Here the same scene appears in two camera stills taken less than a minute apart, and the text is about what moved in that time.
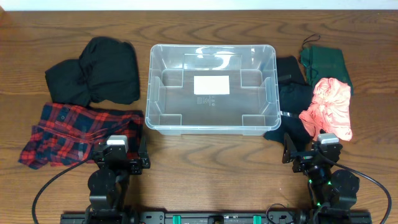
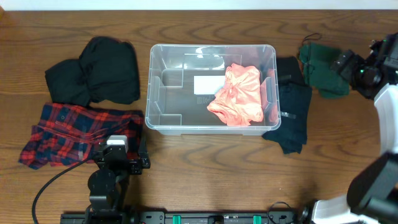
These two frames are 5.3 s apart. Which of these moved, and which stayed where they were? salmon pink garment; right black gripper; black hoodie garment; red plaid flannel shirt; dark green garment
Moved: right black gripper; salmon pink garment
Stayed: dark green garment; black hoodie garment; red plaid flannel shirt
